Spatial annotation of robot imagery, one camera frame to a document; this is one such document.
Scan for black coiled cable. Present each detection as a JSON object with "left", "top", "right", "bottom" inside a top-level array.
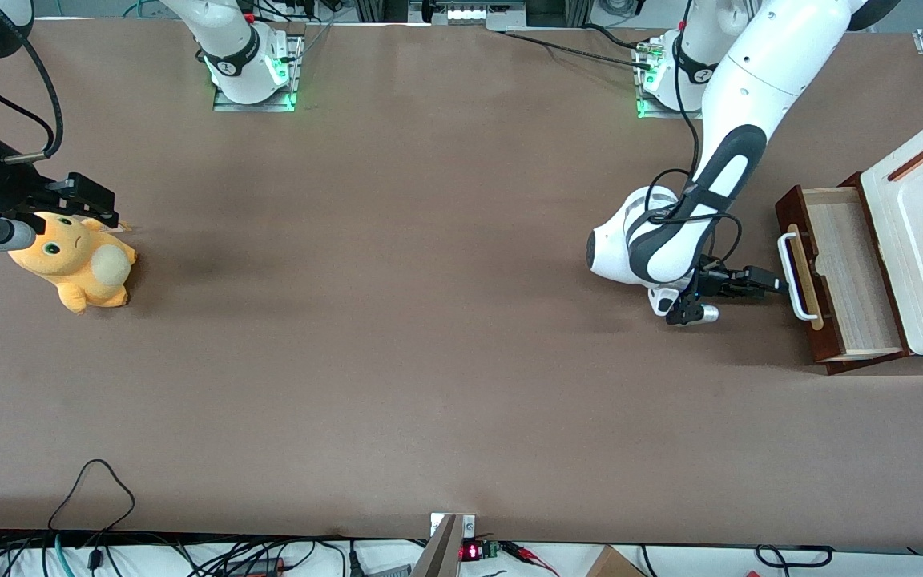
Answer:
[{"left": 755, "top": 543, "right": 835, "bottom": 570}]

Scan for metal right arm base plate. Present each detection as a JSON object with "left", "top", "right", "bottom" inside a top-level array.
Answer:
[{"left": 212, "top": 34, "right": 305, "bottom": 113}]

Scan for brown cardboard box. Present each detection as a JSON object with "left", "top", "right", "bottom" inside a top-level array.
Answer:
[{"left": 585, "top": 544, "right": 648, "bottom": 577}]

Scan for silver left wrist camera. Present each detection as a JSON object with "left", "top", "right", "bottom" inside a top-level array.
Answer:
[{"left": 665, "top": 293, "right": 721, "bottom": 326}]

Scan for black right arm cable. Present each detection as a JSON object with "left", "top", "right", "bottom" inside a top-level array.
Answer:
[{"left": 0, "top": 34, "right": 65, "bottom": 163}]

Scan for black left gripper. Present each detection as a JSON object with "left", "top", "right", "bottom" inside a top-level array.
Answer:
[{"left": 694, "top": 260, "right": 790, "bottom": 303}]

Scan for red clip leads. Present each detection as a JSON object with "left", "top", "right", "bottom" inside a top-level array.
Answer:
[{"left": 500, "top": 542, "right": 560, "bottom": 576}]

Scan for orange plush toy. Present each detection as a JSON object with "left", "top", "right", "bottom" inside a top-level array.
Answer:
[{"left": 7, "top": 211, "right": 139, "bottom": 315}]

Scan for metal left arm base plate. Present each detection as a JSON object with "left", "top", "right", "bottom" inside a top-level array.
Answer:
[{"left": 634, "top": 38, "right": 711, "bottom": 121}]

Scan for black cable to arm base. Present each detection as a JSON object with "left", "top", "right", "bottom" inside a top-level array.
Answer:
[{"left": 500, "top": 29, "right": 656, "bottom": 71}]

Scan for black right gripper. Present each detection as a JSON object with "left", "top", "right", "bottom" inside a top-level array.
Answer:
[{"left": 0, "top": 136, "right": 120, "bottom": 230}]

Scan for black looped cable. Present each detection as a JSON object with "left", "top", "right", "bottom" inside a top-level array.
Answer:
[{"left": 48, "top": 458, "right": 136, "bottom": 534}]

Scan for brown wooden drawer white handle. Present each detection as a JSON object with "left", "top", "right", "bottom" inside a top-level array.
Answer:
[{"left": 776, "top": 185, "right": 909, "bottom": 366}]

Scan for copper bar handle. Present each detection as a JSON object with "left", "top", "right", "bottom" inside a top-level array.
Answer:
[{"left": 888, "top": 140, "right": 923, "bottom": 183}]

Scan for black power adapter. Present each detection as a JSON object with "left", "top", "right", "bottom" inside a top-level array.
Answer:
[{"left": 224, "top": 556, "right": 288, "bottom": 577}]

